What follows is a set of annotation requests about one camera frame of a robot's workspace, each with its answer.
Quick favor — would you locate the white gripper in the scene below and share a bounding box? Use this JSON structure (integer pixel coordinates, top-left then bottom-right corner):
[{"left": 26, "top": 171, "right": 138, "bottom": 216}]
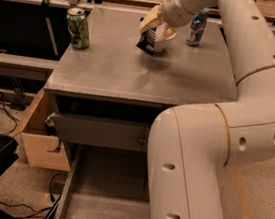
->
[{"left": 139, "top": 0, "right": 199, "bottom": 39}]

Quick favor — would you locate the open grey bottom drawer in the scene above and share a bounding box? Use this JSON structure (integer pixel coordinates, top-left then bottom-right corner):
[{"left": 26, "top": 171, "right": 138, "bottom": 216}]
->
[{"left": 55, "top": 146, "right": 150, "bottom": 219}]

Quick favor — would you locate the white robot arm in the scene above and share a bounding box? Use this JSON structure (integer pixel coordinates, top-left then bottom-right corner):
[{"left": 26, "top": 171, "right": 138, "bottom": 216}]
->
[{"left": 140, "top": 0, "right": 275, "bottom": 219}]

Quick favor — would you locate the round brass drawer knob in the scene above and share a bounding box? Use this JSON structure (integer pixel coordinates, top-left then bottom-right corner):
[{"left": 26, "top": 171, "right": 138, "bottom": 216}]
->
[{"left": 137, "top": 135, "right": 148, "bottom": 146}]

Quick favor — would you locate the white ceramic bowl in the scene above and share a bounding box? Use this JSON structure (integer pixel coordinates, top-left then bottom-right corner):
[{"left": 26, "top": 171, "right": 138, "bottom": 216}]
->
[{"left": 154, "top": 23, "right": 176, "bottom": 53}]

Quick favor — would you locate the light wooden box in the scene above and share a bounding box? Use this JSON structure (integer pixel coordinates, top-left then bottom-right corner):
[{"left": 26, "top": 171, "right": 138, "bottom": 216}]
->
[{"left": 15, "top": 90, "right": 70, "bottom": 171}]

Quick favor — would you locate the black floor cable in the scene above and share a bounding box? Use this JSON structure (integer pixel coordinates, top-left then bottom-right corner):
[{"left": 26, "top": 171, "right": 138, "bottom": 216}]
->
[{"left": 0, "top": 163, "right": 69, "bottom": 219}]

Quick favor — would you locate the blue energy drink can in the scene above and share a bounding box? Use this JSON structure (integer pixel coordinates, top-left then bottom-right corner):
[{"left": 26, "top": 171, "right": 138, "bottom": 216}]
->
[{"left": 186, "top": 8, "right": 209, "bottom": 47}]

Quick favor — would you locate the grey upper drawer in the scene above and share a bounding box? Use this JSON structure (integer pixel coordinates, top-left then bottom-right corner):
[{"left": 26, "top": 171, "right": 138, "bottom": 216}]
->
[{"left": 52, "top": 113, "right": 150, "bottom": 152}]

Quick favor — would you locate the grey wooden cabinet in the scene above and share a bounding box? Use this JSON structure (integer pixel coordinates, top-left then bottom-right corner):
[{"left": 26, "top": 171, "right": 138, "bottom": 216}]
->
[{"left": 26, "top": 0, "right": 248, "bottom": 219}]

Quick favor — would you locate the green soda can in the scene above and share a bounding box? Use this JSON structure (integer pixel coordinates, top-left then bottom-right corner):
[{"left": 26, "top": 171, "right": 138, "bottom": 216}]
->
[{"left": 66, "top": 7, "right": 90, "bottom": 50}]

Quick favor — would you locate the dark blue rxbar wrapper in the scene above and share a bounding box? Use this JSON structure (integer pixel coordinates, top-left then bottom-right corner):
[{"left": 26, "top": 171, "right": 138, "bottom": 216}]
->
[{"left": 137, "top": 28, "right": 156, "bottom": 55}]

